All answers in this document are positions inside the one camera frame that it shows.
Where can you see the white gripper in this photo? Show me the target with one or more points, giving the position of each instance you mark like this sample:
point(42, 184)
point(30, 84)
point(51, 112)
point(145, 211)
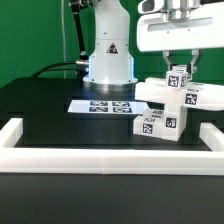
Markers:
point(204, 29)

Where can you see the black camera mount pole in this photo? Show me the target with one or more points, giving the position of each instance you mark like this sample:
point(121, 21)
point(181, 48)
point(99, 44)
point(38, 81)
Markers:
point(76, 6)

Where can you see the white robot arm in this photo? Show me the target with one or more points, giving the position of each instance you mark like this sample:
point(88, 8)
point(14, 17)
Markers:
point(111, 66)

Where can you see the white U-shaped fence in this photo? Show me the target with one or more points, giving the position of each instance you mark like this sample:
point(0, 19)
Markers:
point(84, 161)

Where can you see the white chair seat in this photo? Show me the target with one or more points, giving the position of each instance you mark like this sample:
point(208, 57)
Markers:
point(172, 122)

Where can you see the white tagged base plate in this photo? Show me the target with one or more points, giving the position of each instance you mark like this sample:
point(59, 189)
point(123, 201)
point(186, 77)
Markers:
point(107, 107)

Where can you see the white chair back frame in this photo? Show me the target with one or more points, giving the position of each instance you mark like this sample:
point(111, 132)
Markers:
point(193, 95)

